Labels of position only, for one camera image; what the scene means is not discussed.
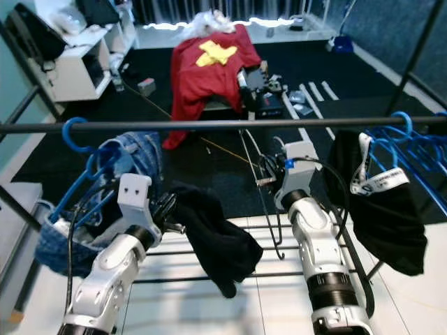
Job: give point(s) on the white shelf unit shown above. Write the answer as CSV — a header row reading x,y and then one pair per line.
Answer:
x,y
73,77

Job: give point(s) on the black flat box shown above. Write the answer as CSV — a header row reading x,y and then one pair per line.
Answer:
x,y
271,106

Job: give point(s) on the blue denim shorts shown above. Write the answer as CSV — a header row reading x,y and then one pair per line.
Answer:
x,y
140,157

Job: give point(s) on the long white floor bar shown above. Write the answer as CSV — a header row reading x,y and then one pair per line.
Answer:
x,y
293,112

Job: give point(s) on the black backpack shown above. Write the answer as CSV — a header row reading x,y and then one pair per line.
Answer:
x,y
35,35

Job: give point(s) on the black metal clothes rack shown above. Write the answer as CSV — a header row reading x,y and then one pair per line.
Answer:
x,y
181,127

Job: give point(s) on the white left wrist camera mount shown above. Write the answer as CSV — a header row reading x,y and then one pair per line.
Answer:
x,y
136,195

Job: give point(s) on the black floor mat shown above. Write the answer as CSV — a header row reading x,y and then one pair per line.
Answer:
x,y
363,84

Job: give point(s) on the black shirt with white label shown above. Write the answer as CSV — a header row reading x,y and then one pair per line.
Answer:
x,y
384,230

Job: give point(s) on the blue floor mop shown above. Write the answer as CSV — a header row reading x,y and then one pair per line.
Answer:
x,y
342,45

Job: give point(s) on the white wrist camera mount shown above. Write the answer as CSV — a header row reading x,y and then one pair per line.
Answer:
x,y
300,174
136,195

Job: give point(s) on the black mechanical device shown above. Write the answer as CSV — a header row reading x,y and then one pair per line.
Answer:
x,y
248,94

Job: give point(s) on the white plastic bag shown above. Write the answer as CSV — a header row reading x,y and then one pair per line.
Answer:
x,y
206,24

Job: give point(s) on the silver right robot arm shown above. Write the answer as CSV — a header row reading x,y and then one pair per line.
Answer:
x,y
321,244

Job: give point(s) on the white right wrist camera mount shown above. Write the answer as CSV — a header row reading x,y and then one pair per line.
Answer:
x,y
300,174

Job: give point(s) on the red cloth with yellow star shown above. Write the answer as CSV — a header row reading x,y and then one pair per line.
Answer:
x,y
202,91

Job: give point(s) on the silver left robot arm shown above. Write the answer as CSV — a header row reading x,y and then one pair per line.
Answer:
x,y
112,279

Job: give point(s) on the black printed t-shirt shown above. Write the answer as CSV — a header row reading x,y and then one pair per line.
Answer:
x,y
216,244

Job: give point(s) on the small grey box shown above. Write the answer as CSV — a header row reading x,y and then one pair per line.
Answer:
x,y
147,86

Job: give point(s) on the blue plastic hanger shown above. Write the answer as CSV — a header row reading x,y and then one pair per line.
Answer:
x,y
63,136
410,124
422,143

